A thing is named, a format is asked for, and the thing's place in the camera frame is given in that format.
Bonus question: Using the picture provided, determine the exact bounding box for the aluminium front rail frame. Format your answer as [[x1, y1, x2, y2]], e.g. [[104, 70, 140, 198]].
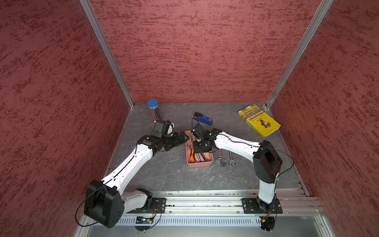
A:
[[75, 188, 335, 237]]

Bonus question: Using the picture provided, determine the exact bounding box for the yellow book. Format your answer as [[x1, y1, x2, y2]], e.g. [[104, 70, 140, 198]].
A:
[[238, 104, 281, 138]]

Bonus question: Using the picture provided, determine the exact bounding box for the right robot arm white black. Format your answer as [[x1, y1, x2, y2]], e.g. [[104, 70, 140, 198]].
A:
[[190, 128, 283, 204]]

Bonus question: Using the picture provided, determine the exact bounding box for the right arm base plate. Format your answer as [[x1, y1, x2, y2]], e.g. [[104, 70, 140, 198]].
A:
[[241, 197, 283, 215]]

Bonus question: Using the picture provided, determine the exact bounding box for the blue capped clear tube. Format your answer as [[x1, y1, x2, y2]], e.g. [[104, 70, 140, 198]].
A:
[[148, 99, 162, 122]]

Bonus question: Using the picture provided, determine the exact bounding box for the right corner aluminium post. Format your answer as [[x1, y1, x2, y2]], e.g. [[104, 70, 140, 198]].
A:
[[266, 0, 334, 110]]

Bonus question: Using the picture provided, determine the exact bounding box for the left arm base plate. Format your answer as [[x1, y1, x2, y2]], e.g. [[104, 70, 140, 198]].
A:
[[128, 197, 167, 214]]

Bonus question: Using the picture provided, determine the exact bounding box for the blue stapler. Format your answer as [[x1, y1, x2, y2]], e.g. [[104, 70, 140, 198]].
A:
[[193, 112, 213, 125]]

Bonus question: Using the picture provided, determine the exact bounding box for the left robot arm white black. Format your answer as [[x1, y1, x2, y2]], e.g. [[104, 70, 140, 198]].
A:
[[83, 131, 189, 228]]

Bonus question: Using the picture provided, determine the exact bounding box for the long silver combination wrench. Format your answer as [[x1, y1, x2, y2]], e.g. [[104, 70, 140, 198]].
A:
[[217, 149, 227, 167]]

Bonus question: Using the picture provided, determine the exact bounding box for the corner aluminium post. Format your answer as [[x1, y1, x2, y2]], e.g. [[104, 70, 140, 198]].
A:
[[80, 0, 135, 109], [266, 0, 334, 110]]

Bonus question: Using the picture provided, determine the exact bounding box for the thin silver wrench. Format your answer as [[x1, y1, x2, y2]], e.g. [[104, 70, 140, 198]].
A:
[[229, 151, 236, 167]]

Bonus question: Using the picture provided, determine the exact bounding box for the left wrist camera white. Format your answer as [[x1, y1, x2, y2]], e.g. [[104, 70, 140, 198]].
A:
[[151, 120, 174, 139]]

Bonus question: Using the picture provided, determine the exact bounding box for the right control board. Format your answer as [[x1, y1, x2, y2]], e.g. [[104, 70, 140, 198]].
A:
[[261, 217, 275, 232]]

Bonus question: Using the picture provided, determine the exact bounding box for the control board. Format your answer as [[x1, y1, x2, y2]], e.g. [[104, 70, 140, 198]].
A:
[[134, 216, 155, 232], [261, 217, 275, 232]]

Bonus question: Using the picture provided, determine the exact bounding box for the pink storage box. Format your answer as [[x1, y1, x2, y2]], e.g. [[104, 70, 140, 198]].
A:
[[185, 130, 214, 168]]

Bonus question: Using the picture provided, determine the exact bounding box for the left corner aluminium post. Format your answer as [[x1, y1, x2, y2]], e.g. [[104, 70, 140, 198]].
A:
[[80, 0, 135, 109]]

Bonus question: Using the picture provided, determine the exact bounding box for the large 16mm combination wrench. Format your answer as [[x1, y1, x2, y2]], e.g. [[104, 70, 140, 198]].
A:
[[197, 153, 210, 163]]

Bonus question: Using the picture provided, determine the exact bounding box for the left control board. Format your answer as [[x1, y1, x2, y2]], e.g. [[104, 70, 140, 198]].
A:
[[134, 216, 155, 232]]

